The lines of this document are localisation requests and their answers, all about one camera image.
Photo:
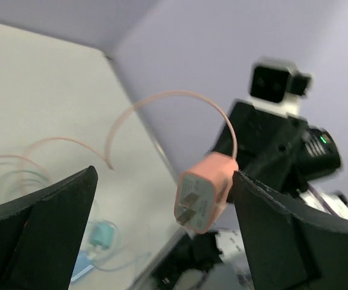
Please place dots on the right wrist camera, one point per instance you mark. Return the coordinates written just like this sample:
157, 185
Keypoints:
277, 86

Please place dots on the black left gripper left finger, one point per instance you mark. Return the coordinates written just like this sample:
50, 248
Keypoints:
41, 233

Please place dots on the orange pink charger plug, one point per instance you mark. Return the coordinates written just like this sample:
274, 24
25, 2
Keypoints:
202, 192

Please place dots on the teal charger plug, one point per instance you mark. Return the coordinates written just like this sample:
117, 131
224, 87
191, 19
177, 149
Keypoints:
102, 235

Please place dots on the blue charger plug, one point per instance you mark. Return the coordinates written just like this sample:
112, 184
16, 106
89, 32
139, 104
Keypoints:
80, 270

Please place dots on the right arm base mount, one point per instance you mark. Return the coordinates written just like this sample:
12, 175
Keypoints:
214, 260

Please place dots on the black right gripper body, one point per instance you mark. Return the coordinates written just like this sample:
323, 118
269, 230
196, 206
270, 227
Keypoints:
284, 153

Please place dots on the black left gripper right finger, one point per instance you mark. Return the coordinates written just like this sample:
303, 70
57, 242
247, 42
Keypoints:
288, 244

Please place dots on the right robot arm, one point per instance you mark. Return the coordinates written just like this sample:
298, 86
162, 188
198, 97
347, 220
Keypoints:
335, 204

